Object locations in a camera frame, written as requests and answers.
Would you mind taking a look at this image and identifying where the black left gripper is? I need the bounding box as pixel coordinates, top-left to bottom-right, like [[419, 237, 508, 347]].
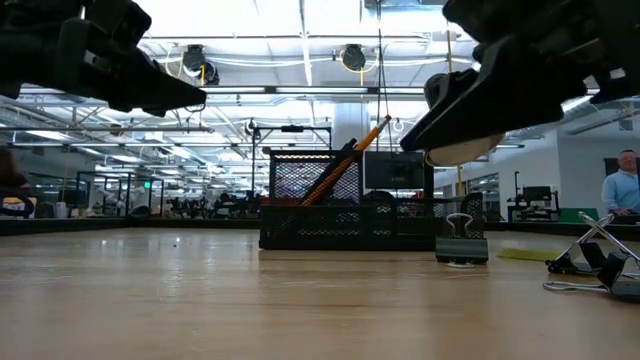
[[0, 0, 207, 114]]

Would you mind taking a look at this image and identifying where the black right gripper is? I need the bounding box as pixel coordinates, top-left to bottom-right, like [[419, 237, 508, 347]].
[[399, 0, 640, 152]]

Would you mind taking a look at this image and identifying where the black binder clip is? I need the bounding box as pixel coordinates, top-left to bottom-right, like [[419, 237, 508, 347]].
[[434, 213, 490, 266], [544, 212, 640, 276], [542, 252, 640, 302]]

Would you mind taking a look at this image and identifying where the small yellow sticky pad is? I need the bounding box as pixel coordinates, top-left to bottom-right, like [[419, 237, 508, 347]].
[[497, 248, 562, 263]]

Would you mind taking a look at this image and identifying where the orange pencil pink eraser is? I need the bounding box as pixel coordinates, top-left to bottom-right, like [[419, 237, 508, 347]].
[[299, 114, 393, 207]]

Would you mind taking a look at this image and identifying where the black mesh desk organizer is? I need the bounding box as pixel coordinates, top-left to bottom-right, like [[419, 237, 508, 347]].
[[258, 149, 486, 251]]

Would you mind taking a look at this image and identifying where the background black robot station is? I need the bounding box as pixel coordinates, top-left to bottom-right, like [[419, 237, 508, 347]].
[[507, 171, 561, 223]]

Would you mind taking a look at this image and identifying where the black monitor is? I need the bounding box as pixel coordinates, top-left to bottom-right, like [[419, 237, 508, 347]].
[[364, 151, 426, 190]]

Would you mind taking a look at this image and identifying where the green box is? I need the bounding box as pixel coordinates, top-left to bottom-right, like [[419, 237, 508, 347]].
[[558, 207, 600, 225]]

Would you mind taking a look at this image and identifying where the person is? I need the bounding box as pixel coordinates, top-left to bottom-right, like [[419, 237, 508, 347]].
[[0, 147, 32, 201], [599, 148, 640, 217]]

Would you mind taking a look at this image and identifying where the black ceiling cable reel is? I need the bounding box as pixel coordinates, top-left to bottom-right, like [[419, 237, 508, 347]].
[[341, 43, 367, 72], [182, 44, 220, 86]]

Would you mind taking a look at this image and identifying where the black frame enclosure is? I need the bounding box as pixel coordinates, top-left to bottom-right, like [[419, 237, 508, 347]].
[[74, 171, 166, 219]]

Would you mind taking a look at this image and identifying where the black hanging cable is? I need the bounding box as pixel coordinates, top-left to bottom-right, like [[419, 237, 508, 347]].
[[375, 0, 390, 153]]

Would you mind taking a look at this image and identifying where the black metal rig frame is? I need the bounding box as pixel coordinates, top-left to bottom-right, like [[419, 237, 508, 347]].
[[0, 215, 640, 242]]

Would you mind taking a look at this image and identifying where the background black camera frame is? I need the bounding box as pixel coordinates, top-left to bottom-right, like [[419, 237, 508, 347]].
[[251, 124, 334, 201]]

